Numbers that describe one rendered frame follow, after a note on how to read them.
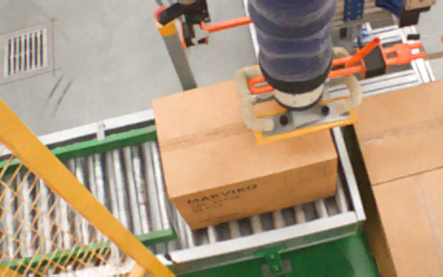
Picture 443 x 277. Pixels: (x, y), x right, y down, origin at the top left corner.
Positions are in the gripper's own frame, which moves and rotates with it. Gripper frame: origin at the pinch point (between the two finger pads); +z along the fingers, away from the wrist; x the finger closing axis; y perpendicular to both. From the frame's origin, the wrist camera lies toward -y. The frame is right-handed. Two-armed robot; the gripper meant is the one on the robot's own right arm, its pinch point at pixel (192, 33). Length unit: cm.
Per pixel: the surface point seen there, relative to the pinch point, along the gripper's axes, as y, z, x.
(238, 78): 12.0, 4.1, -19.3
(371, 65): 54, -2, -29
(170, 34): -10.8, 26.9, 21.7
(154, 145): -30, 66, -5
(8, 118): -30, -83, -69
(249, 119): 12.4, 4.5, -34.8
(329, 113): 38, 9, -36
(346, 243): 45, 120, -53
